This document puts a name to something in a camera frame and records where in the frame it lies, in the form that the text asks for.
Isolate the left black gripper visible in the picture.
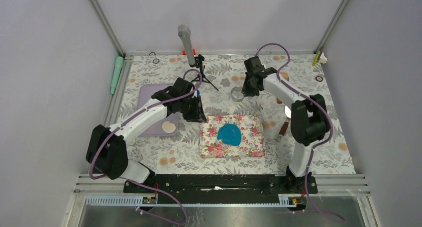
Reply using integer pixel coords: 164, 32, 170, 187
179, 95, 207, 123

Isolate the floral cutting board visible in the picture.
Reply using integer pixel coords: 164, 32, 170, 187
200, 114, 266, 158

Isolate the wooden rolling pin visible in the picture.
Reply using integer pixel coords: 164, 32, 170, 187
277, 72, 289, 104

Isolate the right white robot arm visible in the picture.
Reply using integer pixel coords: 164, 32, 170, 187
241, 56, 332, 193

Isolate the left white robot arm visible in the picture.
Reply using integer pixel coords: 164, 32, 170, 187
86, 78, 207, 193

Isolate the beige dough disc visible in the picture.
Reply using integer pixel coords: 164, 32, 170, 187
162, 121, 176, 133

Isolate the black microphone tripod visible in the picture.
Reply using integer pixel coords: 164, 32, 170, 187
192, 54, 219, 91

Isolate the purple tray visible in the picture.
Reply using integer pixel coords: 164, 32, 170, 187
136, 83, 181, 137

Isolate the red clip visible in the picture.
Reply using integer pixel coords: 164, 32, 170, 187
182, 49, 196, 55

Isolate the white clip in corner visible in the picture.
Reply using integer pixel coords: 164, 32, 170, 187
318, 52, 328, 64

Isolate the grey microphone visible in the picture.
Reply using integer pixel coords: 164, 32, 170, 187
178, 24, 196, 67

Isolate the green marker pen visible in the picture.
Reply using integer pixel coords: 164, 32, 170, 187
110, 56, 124, 95

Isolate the metal scraper wooden handle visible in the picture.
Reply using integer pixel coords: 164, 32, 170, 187
276, 106, 291, 142

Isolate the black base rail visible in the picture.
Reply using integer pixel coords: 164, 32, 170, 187
123, 174, 318, 204

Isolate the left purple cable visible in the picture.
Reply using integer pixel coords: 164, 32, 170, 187
88, 69, 204, 225

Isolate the purple cable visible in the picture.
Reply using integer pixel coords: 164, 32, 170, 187
88, 69, 204, 225
255, 43, 346, 225

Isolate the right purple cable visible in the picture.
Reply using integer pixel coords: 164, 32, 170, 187
255, 43, 346, 225

